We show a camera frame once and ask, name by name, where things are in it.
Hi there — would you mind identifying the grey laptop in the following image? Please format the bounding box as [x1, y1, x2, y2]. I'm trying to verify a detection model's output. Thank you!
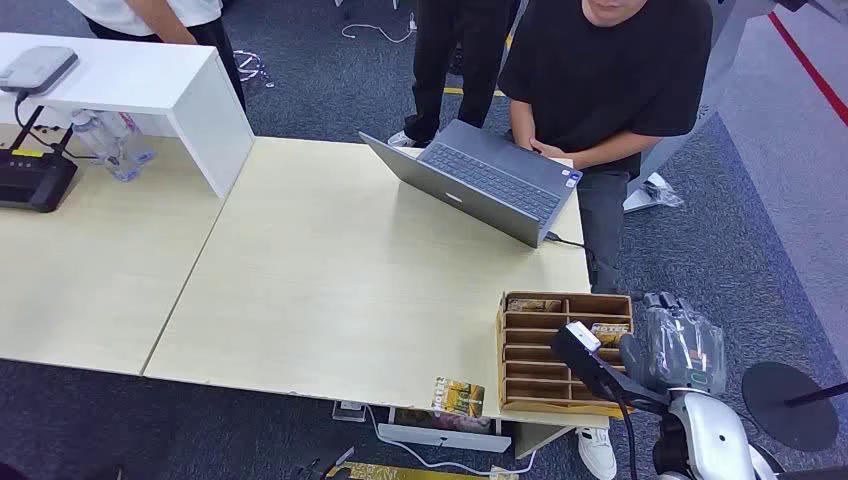
[358, 119, 584, 250]

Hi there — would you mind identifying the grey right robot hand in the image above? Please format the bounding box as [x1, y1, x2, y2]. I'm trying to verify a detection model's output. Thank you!
[619, 292, 728, 397]

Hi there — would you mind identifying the white power cable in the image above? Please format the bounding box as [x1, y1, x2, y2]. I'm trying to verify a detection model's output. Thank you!
[364, 405, 539, 479]

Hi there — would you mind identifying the black router cable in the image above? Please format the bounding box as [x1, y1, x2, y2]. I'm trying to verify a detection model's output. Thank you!
[13, 91, 98, 161]

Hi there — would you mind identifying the person in black shirt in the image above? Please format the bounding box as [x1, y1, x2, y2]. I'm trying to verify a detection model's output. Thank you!
[498, 0, 715, 480]

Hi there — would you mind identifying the black laptop cable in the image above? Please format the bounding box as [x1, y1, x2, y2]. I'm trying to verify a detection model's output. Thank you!
[544, 231, 598, 257]

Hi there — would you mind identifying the yellow green hotel card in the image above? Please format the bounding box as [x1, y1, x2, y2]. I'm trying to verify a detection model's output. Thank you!
[431, 376, 486, 419]

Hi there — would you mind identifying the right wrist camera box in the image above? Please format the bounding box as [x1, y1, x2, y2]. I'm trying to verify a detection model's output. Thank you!
[551, 321, 670, 415]

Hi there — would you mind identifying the flat grey device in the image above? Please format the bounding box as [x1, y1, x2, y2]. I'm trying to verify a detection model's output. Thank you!
[0, 45, 79, 97]

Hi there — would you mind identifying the clear plastic bag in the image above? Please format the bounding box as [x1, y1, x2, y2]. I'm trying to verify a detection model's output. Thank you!
[641, 177, 685, 209]

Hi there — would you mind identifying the black round stand base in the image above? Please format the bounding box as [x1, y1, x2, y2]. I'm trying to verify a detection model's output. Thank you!
[741, 361, 848, 454]

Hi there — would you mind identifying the brown card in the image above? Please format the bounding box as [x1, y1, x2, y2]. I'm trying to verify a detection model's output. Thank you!
[506, 298, 564, 315]

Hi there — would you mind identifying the white shelf riser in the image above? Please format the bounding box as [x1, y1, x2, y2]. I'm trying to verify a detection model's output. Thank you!
[0, 31, 256, 200]

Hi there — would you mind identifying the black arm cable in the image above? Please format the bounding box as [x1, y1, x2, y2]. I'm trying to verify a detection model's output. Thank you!
[598, 376, 641, 480]

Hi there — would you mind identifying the orange forest hotel card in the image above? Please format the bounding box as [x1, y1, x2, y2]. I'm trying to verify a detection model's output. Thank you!
[590, 322, 631, 348]

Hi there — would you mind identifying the person in white shirt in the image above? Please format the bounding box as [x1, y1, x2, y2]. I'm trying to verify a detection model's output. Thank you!
[66, 0, 248, 111]

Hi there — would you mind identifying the wooden card organizer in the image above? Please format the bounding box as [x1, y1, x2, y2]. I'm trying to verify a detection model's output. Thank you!
[496, 291, 635, 420]

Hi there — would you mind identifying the clear plastic hand wrap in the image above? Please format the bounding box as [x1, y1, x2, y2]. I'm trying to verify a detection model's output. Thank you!
[641, 294, 729, 397]

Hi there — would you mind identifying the black router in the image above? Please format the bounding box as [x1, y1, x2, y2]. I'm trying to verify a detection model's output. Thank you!
[0, 105, 79, 215]

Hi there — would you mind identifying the white floor cable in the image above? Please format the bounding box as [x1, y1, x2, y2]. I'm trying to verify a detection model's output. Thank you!
[341, 13, 419, 45]

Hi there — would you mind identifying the clear water bottle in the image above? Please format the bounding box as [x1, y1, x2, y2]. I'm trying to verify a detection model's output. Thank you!
[99, 111, 158, 167]
[70, 109, 142, 184]

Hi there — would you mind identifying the metal wire frame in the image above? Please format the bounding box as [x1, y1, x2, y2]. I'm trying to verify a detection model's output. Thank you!
[231, 49, 276, 89]

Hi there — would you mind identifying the person in black trousers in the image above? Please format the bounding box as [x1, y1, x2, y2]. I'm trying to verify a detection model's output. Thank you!
[387, 0, 525, 149]

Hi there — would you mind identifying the white power strip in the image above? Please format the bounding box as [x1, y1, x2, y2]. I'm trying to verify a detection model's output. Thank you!
[376, 422, 513, 454]

